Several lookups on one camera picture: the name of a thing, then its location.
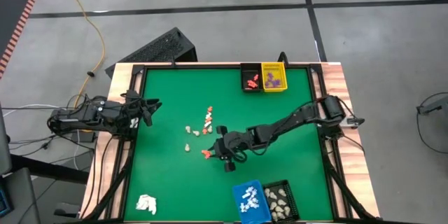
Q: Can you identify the black plastic basket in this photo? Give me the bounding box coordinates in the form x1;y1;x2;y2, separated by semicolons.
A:
240;62;263;94
262;179;301;223

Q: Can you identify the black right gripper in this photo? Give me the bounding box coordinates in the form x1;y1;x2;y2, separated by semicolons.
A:
209;125;248;173

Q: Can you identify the dark grey chair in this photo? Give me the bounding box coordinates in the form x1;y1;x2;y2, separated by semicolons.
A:
0;104;41;224

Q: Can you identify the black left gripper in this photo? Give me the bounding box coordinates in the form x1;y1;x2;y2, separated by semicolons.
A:
124;90;163;127

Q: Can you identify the green table mat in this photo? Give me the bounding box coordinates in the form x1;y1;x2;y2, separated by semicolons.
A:
124;68;335;221

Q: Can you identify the yellow plastic basket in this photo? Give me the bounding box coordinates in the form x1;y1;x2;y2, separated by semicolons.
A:
261;62;288;93

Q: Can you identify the black mat orange striped edge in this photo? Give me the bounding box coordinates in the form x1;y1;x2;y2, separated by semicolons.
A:
0;0;37;78

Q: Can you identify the crumpled white paper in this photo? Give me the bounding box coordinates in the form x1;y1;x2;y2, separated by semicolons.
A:
136;194;158;216

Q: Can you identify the thick yellow cable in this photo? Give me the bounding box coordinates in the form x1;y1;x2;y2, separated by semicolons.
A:
55;0;106;108

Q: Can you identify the black floor beam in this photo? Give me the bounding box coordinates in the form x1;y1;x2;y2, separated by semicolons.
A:
10;153;90;186

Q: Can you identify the blue plastic basket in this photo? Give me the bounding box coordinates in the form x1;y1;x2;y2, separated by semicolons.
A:
232;179;273;224

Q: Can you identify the grey power adapter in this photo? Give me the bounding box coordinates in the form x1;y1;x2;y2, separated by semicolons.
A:
69;131;97;144

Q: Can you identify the black perforated equipment case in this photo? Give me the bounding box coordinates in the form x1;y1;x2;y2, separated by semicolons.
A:
104;27;198;80

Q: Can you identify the white cable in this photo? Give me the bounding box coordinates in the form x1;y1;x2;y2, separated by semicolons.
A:
1;103;59;118

